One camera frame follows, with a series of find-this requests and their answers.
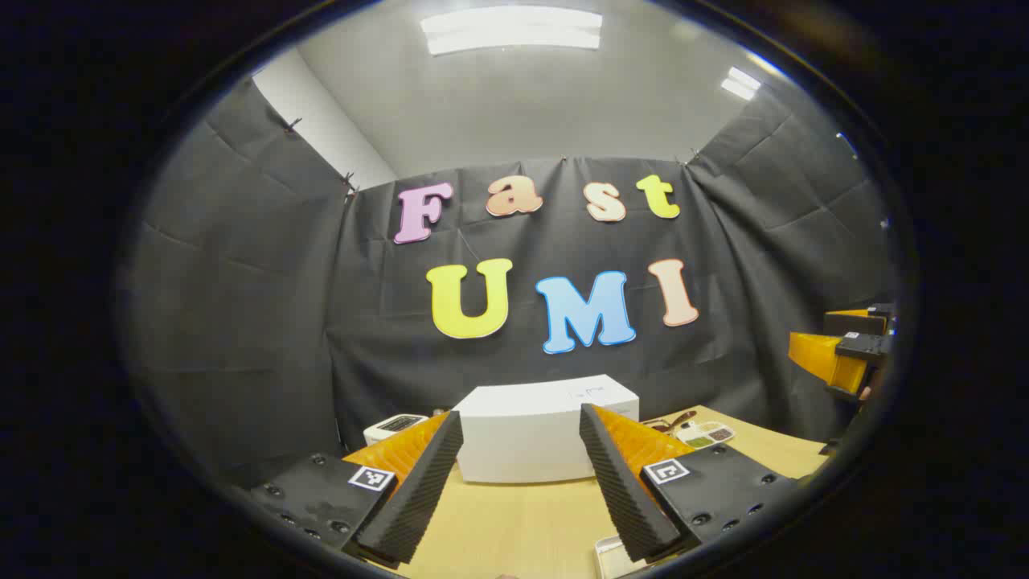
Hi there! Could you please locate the small ceiling light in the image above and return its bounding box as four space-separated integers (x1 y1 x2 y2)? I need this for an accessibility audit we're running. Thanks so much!
721 67 762 101

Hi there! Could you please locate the white microwave oven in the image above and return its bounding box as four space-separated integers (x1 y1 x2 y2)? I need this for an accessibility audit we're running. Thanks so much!
452 374 641 483

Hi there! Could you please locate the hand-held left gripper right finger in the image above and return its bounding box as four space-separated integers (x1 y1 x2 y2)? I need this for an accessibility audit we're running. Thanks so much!
579 402 801 564

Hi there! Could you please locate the white toaster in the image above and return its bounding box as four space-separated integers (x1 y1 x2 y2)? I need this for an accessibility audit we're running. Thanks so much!
363 414 431 447

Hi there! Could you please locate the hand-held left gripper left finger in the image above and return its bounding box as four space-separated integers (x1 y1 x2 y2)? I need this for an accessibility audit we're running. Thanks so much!
241 410 465 568

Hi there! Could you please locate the black backdrop cloth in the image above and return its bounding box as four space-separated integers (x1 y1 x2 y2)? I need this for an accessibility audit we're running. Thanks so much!
121 76 897 483

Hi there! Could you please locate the large ceiling light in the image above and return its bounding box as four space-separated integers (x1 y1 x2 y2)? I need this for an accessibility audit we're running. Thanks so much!
420 6 604 55

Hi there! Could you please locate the white divided grain dish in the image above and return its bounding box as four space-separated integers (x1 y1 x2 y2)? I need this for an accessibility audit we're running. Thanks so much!
674 421 735 449

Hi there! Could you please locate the white plate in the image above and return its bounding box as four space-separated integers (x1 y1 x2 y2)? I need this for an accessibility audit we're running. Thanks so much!
595 535 648 578

